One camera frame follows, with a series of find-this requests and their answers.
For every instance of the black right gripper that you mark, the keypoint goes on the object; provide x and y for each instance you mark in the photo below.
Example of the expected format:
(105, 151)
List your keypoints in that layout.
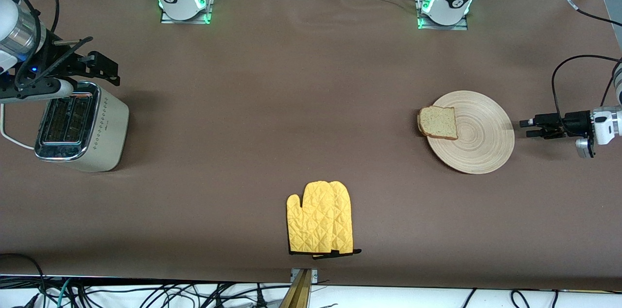
(51, 61)

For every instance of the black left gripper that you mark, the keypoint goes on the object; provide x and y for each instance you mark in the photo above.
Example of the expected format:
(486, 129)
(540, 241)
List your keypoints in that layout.
(576, 122)

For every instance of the round wooden plate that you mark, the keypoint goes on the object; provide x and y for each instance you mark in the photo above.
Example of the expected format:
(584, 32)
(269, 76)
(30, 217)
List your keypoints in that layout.
(481, 138)

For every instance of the slice of brown bread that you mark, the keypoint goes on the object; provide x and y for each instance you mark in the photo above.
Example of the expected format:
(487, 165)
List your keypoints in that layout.
(437, 123)

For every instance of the cream and chrome toaster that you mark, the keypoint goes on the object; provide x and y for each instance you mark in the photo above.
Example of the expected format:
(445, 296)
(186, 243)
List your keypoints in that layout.
(92, 138)

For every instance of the yellow quilted oven mitt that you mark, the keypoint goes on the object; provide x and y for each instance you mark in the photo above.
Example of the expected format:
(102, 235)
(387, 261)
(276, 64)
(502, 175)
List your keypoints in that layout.
(311, 220)
(345, 220)

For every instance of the wooden bar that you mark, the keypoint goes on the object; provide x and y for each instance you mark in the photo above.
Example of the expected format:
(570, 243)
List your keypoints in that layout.
(297, 293)

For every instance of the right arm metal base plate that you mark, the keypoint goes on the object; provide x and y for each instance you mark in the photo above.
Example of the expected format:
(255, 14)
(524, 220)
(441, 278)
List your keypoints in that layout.
(206, 4)

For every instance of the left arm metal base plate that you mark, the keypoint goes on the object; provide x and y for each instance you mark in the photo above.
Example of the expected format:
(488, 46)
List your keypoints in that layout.
(423, 4)

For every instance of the small metal table bracket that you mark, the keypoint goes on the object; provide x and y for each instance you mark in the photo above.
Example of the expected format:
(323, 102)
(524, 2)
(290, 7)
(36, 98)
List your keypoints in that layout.
(315, 276)

